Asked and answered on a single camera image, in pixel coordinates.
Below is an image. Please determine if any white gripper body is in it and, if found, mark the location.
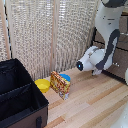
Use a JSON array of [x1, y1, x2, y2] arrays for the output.
[[92, 67, 104, 77]]

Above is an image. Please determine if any brown drawer cabinet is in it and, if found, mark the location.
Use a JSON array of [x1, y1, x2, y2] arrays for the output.
[[86, 10, 128, 83]]

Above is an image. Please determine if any blue plastic cup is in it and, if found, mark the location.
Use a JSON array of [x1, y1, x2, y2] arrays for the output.
[[58, 73, 72, 84]]

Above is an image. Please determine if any orange patterned snack box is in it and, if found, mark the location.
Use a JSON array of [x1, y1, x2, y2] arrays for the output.
[[49, 70, 71, 101]]

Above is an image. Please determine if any yellow plastic bowl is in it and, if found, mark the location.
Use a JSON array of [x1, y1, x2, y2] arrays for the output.
[[34, 78, 52, 94]]

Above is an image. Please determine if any bamboo folding screen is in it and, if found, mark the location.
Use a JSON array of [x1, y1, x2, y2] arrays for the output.
[[0, 0, 101, 82]]

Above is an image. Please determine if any black fabric storage box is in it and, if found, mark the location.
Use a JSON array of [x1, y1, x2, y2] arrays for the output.
[[0, 58, 50, 128]]

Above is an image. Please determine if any silver bottom drawer handle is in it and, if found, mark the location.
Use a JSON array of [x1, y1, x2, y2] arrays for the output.
[[112, 61, 121, 67]]

